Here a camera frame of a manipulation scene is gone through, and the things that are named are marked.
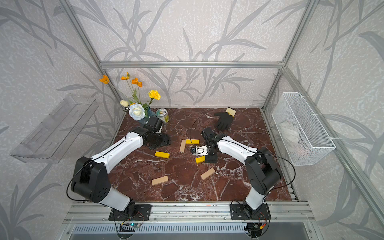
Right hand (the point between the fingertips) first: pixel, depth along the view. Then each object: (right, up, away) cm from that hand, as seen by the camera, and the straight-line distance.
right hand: (208, 151), depth 91 cm
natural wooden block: (-17, +2, +7) cm, 19 cm away
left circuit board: (-37, -31, -20) cm, 53 cm away
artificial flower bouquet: (-37, +24, -16) cm, 47 cm away
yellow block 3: (-5, -6, +1) cm, 8 cm away
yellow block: (-9, +4, +9) cm, 14 cm away
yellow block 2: (-30, -3, +3) cm, 30 cm away
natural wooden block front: (-28, -15, -7) cm, 33 cm away
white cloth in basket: (+42, +11, -15) cm, 46 cm away
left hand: (-25, +6, -4) cm, 26 cm away
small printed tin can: (-32, +23, +14) cm, 42 cm away
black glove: (+14, +19, +22) cm, 32 cm away
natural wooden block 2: (-1, -12, -4) cm, 13 cm away
